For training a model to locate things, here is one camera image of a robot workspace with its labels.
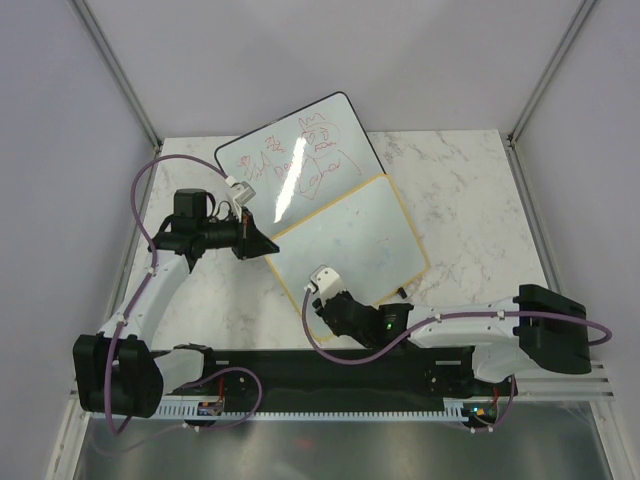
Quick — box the yellow framed whiteboard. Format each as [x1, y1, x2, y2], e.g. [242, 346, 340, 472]
[267, 174, 429, 313]

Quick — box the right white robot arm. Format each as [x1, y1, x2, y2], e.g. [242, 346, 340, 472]
[312, 284, 591, 394]

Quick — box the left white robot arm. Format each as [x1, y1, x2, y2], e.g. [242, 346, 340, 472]
[72, 182, 279, 418]

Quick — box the black framed whiteboard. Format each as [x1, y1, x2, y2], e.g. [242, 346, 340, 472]
[214, 91, 385, 238]

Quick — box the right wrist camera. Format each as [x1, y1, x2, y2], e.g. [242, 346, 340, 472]
[308, 265, 346, 302]

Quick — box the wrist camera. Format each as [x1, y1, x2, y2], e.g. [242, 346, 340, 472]
[308, 265, 346, 302]
[227, 179, 256, 207]

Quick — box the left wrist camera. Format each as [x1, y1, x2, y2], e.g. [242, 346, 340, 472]
[227, 179, 256, 207]

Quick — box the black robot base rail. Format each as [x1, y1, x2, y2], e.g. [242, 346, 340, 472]
[180, 348, 512, 412]

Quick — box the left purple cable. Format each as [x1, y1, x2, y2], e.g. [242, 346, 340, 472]
[92, 154, 263, 456]

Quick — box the purple cable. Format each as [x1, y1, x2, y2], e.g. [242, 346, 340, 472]
[301, 284, 614, 364]
[92, 154, 263, 456]

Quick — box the white slotted cable duct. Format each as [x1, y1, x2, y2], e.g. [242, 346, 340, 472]
[151, 396, 469, 423]

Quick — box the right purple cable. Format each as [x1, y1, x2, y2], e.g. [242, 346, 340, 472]
[301, 284, 614, 364]

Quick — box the aluminium front rail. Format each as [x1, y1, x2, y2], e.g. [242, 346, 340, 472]
[516, 362, 614, 402]

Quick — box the left aluminium frame post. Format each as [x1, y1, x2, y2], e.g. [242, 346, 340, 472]
[69, 0, 163, 153]

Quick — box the aluminium frame post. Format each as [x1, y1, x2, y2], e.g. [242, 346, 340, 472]
[69, 0, 163, 153]
[505, 0, 601, 149]

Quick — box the right aluminium frame post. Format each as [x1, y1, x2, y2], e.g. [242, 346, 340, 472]
[505, 0, 601, 149]

